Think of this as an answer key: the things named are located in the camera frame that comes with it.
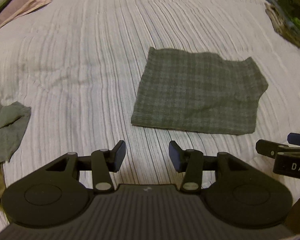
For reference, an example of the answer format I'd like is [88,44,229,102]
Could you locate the stack of folded clothes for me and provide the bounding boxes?
[265,0,300,48]

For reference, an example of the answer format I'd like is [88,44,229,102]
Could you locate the grey plaid garment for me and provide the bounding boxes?
[131,48,268,135]

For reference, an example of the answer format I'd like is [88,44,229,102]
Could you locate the dark green grey garment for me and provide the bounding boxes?
[0,102,31,163]

